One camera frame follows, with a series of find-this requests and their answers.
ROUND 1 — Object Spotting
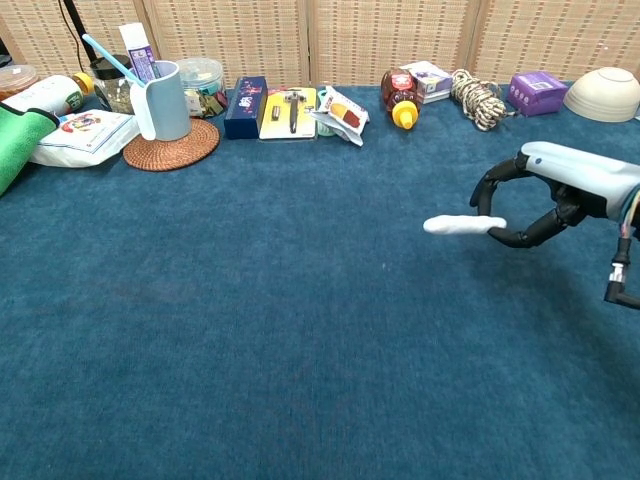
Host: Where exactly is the white printed snack bag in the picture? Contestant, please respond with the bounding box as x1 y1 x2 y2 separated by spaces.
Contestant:
29 109 141 169

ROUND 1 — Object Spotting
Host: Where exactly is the grey mug with white handle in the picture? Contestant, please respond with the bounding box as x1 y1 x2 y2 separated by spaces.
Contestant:
129 60 193 142

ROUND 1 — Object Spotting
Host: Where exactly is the white snack packet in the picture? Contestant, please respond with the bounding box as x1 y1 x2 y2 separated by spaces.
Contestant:
310 85 370 147

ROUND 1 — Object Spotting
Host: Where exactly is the white bottle with yellow cap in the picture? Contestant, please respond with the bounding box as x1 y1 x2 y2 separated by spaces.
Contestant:
2 72 96 117

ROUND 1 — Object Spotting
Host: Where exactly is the light blue toothbrush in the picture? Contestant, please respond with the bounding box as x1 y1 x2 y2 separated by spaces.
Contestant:
81 33 146 89

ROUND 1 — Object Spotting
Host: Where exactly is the white purple tube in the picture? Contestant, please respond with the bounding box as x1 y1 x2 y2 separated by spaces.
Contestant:
118 22 161 84

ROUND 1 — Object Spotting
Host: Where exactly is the black-lid glass jar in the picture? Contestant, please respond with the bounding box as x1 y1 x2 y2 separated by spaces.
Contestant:
89 54 136 115

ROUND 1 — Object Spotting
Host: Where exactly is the bamboo folding screen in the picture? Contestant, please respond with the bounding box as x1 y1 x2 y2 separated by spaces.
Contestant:
0 0 640 89

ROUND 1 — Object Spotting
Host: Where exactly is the orange-lid plastic container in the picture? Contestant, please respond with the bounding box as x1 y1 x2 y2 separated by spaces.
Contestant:
0 63 40 103

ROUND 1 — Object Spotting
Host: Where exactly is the thin black hanging cable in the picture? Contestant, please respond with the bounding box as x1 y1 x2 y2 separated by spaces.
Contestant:
57 0 85 72

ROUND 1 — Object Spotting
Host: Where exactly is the green microfiber cloth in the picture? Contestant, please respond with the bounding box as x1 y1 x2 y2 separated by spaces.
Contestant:
0 102 61 197

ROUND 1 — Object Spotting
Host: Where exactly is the yellow razor blister pack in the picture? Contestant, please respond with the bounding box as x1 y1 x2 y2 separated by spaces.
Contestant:
258 86 319 141

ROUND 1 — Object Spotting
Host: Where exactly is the woven rattan coaster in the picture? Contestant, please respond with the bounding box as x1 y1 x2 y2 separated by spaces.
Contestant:
122 117 221 173

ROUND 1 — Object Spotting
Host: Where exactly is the black tripod stand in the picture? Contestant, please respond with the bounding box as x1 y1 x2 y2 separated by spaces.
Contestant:
63 0 99 66

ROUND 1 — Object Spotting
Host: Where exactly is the honey bottle with yellow cap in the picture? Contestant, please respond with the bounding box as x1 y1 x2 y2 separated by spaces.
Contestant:
380 67 424 131

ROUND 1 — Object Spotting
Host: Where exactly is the coiled patterned rope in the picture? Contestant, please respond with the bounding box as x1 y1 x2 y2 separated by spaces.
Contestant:
450 68 521 133

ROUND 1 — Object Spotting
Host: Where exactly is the small white purple box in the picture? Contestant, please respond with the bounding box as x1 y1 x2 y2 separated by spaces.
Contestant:
399 60 454 105

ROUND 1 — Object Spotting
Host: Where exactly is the white plastic handle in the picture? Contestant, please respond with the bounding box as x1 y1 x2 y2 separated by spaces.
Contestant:
422 214 507 236

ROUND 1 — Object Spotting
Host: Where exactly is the beige upturned bowl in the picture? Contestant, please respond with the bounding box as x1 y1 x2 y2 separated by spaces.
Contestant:
563 66 640 124

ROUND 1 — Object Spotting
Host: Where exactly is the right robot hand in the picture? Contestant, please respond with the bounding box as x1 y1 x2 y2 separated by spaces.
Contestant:
468 141 640 250

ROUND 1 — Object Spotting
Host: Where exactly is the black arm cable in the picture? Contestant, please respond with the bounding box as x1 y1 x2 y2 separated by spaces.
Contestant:
603 189 640 307

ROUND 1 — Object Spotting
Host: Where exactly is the clear tub of clips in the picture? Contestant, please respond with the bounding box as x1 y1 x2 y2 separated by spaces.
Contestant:
174 58 229 119

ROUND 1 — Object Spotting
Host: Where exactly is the blue carpet table mat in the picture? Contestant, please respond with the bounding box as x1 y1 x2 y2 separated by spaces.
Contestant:
0 82 640 480

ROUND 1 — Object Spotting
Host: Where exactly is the dark blue long box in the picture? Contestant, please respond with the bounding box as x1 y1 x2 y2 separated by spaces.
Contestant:
223 75 269 141

